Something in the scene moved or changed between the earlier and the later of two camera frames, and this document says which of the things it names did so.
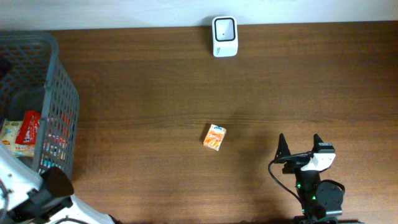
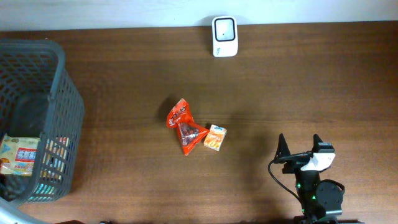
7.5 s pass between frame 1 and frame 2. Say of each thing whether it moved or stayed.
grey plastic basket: stayed
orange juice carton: stayed
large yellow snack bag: moved
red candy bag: moved
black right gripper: stayed
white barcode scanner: stayed
